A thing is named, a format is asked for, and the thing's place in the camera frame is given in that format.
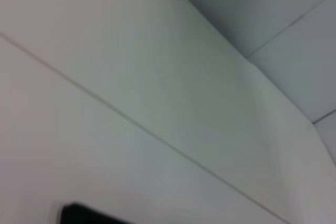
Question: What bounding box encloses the black shirt with FREE print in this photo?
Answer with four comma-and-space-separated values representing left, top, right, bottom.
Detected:
60, 202, 133, 224

